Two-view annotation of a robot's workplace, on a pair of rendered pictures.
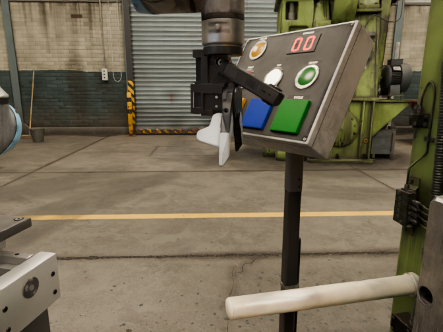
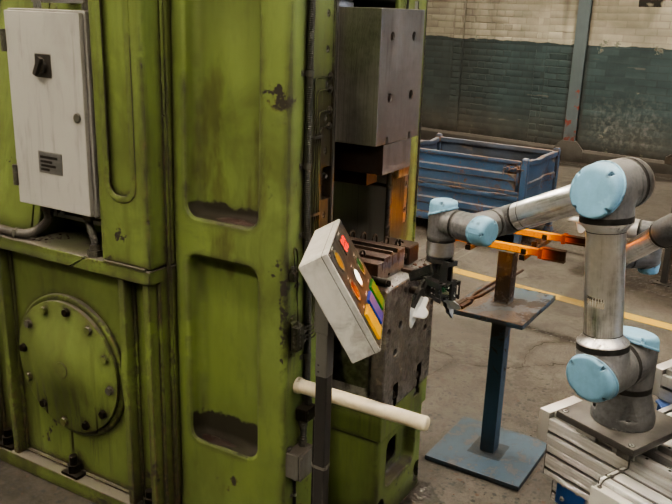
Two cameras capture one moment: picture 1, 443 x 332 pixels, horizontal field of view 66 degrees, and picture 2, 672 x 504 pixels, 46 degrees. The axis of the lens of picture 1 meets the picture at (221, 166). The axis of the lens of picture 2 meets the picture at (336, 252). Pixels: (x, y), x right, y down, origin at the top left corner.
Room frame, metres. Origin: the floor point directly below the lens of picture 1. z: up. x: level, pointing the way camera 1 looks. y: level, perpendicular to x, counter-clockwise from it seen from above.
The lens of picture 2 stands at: (2.31, 1.13, 1.75)
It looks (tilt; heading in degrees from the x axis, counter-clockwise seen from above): 17 degrees down; 222
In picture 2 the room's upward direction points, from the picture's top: 2 degrees clockwise
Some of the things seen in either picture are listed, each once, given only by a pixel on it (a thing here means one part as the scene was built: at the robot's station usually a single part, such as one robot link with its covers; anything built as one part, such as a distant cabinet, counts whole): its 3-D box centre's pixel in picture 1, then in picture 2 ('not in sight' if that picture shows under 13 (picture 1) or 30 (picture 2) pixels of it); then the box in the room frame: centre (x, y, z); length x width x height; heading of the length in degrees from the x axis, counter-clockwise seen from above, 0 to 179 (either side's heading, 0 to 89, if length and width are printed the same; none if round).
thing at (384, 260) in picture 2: not in sight; (336, 252); (0.39, -0.59, 0.96); 0.42 x 0.20 x 0.09; 102
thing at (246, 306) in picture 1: (324, 296); (361, 404); (0.67, -0.22, 0.62); 0.44 x 0.05 x 0.05; 102
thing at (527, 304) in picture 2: not in sight; (503, 303); (-0.30, -0.32, 0.67); 0.40 x 0.30 x 0.02; 10
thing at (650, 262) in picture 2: not in sight; (645, 258); (-0.50, 0.14, 0.92); 0.11 x 0.08 x 0.11; 140
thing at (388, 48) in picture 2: not in sight; (349, 71); (0.35, -0.60, 1.56); 0.42 x 0.39 x 0.40; 102
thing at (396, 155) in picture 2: not in sight; (340, 148); (0.39, -0.59, 1.32); 0.42 x 0.20 x 0.10; 102
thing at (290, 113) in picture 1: (291, 116); (375, 295); (0.73, -0.15, 1.01); 0.07 x 0.05 x 0.07; 37
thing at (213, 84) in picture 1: (219, 83); (440, 277); (0.64, 0.00, 1.07); 0.09 x 0.08 x 0.12; 77
